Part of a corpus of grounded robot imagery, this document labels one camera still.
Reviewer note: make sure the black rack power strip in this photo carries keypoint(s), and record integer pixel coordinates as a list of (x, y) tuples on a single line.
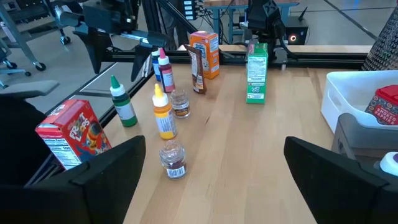
[(188, 9)]

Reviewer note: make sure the pink food colouring bottle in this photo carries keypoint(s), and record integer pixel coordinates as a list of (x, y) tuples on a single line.
[(167, 74)]

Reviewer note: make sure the blue food colouring bottle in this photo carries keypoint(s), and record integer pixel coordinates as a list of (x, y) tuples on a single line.
[(155, 67)]

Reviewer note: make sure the grey office chair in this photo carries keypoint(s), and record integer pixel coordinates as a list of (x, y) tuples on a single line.
[(18, 34)]

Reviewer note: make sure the green food colouring bottle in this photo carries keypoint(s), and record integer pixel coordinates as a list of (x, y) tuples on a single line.
[(124, 107)]

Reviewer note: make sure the yellow food colouring bottle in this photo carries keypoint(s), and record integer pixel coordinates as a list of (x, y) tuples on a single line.
[(164, 118)]

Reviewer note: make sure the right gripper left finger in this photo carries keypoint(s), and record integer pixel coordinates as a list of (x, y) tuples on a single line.
[(62, 202)]

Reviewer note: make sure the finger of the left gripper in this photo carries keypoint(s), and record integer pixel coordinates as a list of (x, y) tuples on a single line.
[(91, 51), (141, 62)]

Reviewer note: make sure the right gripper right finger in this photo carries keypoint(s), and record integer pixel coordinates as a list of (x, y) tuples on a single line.
[(348, 199)]

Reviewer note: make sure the orange snack box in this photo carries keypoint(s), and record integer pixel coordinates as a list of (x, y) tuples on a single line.
[(206, 53)]

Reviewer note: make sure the white plastic bin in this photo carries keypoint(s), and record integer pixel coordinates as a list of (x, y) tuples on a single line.
[(342, 93)]

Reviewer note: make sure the black router with antenna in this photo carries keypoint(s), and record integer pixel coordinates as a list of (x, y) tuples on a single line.
[(295, 31)]

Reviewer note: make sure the brown plastic tray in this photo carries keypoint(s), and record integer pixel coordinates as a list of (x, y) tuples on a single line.
[(357, 137)]

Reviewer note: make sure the red-lid smoked paprika tin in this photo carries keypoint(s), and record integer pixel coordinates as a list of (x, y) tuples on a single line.
[(384, 107)]

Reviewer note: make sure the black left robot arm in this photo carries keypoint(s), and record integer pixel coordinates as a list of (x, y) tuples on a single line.
[(264, 15)]

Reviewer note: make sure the green Apple Jacks box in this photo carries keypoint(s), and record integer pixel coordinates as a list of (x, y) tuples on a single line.
[(257, 74)]

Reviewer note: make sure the small glass spice jar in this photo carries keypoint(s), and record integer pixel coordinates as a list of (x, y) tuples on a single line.
[(180, 105), (173, 161)]

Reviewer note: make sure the red-lid brown container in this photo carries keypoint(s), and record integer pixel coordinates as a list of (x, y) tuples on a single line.
[(197, 71)]

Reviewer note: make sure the red Froot Loops box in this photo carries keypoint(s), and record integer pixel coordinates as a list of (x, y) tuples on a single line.
[(74, 133)]

